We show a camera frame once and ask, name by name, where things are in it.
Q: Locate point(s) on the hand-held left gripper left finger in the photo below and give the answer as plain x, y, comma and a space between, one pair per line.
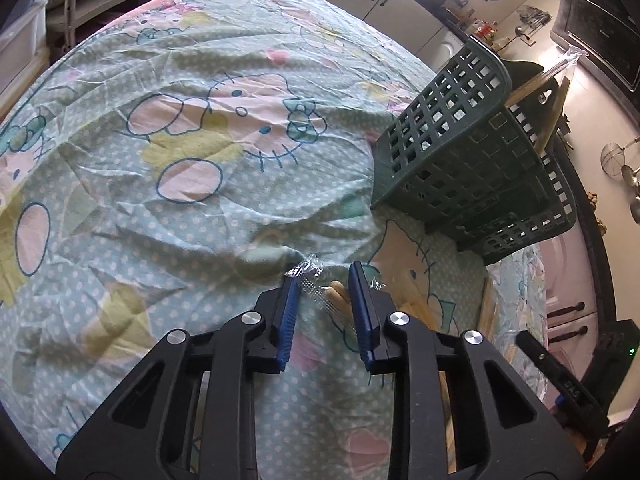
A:
289, 320

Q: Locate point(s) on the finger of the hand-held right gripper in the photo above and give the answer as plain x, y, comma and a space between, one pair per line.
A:
560, 375

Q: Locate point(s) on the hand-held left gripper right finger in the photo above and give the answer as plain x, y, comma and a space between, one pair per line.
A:
361, 320

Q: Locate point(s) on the green plastic utensil basket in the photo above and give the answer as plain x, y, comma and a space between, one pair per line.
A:
450, 160

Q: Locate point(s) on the small hanging metal utensils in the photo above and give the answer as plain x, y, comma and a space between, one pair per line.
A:
531, 20

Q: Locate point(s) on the ginger roots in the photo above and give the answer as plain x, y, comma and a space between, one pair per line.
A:
597, 210

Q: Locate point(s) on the cartoon cat printed tablecloth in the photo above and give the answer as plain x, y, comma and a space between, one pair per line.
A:
175, 185

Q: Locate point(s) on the metal mesh strainer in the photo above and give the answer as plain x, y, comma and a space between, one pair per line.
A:
614, 159

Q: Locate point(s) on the sauce bottles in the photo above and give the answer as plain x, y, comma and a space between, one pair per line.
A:
485, 31

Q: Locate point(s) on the white base cabinets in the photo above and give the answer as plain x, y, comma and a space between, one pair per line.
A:
400, 5

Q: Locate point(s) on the black range hood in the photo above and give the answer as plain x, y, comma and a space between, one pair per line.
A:
600, 20

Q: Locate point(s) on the plastic storage drawers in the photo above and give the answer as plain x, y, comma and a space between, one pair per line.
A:
20, 25

